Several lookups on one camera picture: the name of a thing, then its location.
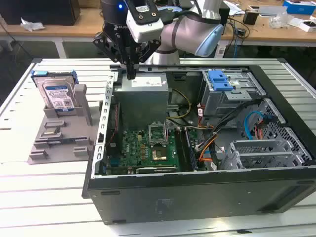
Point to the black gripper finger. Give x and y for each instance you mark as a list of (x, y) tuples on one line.
[(150, 49), (106, 44)]

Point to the hard disk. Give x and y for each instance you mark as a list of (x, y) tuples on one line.
[(58, 93)]

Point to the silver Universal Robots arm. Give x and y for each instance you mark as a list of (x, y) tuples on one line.
[(182, 32)]

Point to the grey disk bay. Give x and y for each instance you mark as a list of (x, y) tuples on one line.
[(261, 156)]

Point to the wooden workbench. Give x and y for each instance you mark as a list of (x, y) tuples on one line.
[(86, 27)]

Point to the grey power supply unit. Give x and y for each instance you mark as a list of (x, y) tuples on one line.
[(140, 103)]

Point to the blue plastic bay latch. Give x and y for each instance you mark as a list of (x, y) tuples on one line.
[(218, 81)]

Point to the large black box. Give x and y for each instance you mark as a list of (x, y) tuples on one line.
[(37, 12)]

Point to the crumpled white paper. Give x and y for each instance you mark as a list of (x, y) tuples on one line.
[(32, 26)]

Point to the black tower case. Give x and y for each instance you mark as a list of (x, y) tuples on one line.
[(226, 19)]

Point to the metal locking lever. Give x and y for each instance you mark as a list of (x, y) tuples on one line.
[(169, 133)]

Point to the grey optical drive cage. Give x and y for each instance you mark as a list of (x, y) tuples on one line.
[(222, 103)]

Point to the white paper sheets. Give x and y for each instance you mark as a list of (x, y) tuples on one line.
[(233, 10)]

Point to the green motherboard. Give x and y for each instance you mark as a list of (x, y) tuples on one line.
[(133, 148)]

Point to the black RAM slot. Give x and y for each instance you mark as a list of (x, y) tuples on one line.
[(179, 148)]

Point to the silver CPU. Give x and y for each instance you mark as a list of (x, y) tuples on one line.
[(51, 131)]

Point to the small black box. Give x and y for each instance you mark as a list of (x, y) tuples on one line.
[(250, 18)]

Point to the CPU socket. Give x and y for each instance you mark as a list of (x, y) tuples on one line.
[(159, 154)]

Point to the installed RAM stick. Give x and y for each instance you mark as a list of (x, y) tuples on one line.
[(190, 150)]

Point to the grey parts rack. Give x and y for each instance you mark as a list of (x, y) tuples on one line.
[(64, 153)]

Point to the graphics card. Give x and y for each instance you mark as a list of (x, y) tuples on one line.
[(158, 169)]

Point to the flat grey box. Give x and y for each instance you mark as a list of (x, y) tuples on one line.
[(272, 10)]

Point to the clear plastic bag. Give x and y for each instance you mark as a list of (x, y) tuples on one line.
[(279, 19)]

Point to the open white box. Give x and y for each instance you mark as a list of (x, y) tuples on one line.
[(300, 23)]

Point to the blue cardboard box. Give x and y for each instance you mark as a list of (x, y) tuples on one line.
[(300, 7)]

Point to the black PC case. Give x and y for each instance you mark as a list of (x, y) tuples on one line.
[(197, 197)]

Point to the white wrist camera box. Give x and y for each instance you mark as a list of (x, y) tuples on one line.
[(148, 29)]

